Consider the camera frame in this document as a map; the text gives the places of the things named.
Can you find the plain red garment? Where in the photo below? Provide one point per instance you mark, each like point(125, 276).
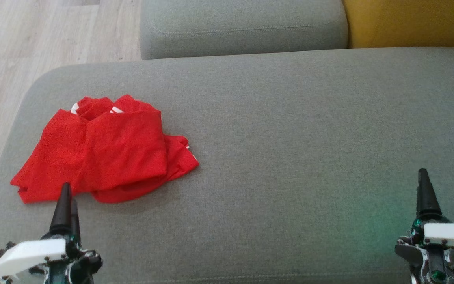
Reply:
point(65, 157)

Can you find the red white basketball shorts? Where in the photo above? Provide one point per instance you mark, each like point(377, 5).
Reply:
point(179, 157)

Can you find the yellow sofa backrest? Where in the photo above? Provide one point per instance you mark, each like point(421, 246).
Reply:
point(408, 19)

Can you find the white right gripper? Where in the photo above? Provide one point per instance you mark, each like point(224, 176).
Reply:
point(447, 236)

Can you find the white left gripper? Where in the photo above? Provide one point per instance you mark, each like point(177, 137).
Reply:
point(30, 254)

